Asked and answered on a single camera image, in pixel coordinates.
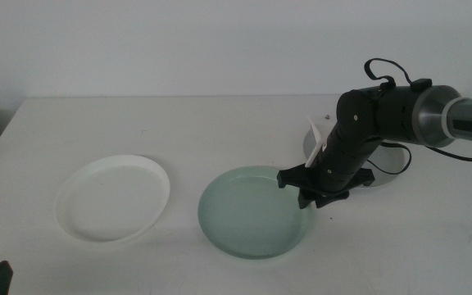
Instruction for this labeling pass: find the grey shallow bowl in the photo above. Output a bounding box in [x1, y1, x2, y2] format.
[303, 129, 407, 188]

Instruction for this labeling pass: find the pale green shallow bowl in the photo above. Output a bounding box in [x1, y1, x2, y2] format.
[197, 165, 314, 260]

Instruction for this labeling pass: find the white shallow bowl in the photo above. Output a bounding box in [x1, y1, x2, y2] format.
[54, 154, 171, 243]

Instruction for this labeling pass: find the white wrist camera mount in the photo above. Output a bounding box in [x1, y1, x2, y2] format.
[304, 116, 328, 169]

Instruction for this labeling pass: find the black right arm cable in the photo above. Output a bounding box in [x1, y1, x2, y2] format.
[363, 57, 472, 176]

